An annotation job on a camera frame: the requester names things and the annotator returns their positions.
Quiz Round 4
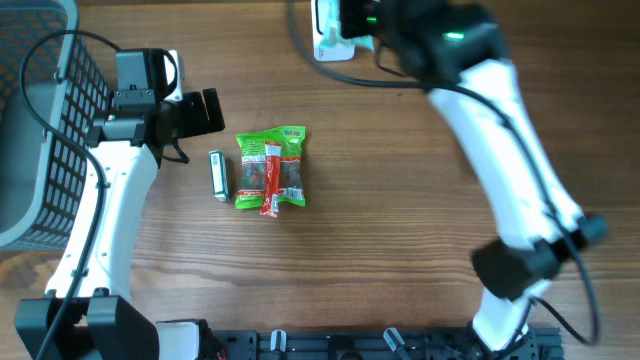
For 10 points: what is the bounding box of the light green snack packet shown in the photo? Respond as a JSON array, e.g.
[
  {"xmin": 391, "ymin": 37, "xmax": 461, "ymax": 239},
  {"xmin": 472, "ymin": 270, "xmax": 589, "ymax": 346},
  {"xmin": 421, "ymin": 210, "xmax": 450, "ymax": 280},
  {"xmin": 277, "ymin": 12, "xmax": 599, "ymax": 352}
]
[{"xmin": 310, "ymin": 0, "xmax": 375, "ymax": 52}]

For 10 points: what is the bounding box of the red and white sachet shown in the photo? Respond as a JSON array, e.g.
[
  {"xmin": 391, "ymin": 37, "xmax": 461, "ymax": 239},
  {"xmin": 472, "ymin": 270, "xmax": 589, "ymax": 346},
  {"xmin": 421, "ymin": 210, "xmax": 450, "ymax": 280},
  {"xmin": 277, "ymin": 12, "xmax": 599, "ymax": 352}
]
[{"xmin": 260, "ymin": 142, "xmax": 281, "ymax": 218}]

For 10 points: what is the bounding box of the bright green snack bag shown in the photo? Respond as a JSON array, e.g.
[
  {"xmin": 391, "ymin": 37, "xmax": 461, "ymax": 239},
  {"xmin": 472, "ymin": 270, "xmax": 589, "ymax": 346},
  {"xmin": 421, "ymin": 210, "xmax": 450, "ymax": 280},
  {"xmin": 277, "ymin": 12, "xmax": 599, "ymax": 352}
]
[{"xmin": 235, "ymin": 126, "xmax": 306, "ymax": 217}]

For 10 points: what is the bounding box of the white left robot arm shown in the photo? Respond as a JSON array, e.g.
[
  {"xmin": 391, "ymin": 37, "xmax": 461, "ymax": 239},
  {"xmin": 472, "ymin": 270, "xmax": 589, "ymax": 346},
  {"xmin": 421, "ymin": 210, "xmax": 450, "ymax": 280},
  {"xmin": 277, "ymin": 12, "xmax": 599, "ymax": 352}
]
[{"xmin": 15, "ymin": 49, "xmax": 225, "ymax": 359}]

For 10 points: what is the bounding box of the black right camera cable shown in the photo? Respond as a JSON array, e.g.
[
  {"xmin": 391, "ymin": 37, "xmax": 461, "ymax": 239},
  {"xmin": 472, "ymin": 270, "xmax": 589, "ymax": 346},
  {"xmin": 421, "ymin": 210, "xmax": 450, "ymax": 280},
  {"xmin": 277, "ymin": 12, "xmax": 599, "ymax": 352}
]
[{"xmin": 285, "ymin": 0, "xmax": 601, "ymax": 347}]

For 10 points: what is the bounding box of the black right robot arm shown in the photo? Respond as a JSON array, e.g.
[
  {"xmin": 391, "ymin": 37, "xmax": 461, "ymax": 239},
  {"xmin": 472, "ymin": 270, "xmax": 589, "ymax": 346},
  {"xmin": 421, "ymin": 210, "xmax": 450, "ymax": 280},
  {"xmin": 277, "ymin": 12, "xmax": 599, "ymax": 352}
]
[{"xmin": 338, "ymin": 0, "xmax": 608, "ymax": 355}]

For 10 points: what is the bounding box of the grey plastic lattice basket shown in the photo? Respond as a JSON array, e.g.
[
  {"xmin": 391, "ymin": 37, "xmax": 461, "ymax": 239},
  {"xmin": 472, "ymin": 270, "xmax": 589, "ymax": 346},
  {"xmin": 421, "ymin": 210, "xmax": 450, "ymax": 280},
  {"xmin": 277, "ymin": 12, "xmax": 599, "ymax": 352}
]
[{"xmin": 1, "ymin": 1, "xmax": 109, "ymax": 251}]

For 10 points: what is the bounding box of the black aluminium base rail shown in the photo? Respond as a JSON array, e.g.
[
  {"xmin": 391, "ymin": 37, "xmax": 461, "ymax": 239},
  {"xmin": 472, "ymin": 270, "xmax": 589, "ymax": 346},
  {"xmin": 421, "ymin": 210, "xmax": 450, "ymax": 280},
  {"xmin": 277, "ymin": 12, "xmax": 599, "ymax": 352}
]
[{"xmin": 213, "ymin": 327, "xmax": 565, "ymax": 360}]

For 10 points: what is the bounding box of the white barcode scanner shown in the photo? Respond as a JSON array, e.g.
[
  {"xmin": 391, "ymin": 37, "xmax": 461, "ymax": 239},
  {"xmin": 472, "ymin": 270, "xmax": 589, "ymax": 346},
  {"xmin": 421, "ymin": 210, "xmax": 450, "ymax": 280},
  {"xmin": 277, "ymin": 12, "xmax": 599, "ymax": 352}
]
[{"xmin": 310, "ymin": 0, "xmax": 357, "ymax": 63}]

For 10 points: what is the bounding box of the green carton with barcode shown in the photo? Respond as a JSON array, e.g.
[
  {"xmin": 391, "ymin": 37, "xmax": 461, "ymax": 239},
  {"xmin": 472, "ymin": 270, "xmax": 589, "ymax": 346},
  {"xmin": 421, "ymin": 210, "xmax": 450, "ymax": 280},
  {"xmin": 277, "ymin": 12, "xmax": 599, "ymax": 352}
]
[{"xmin": 209, "ymin": 150, "xmax": 230, "ymax": 202}]

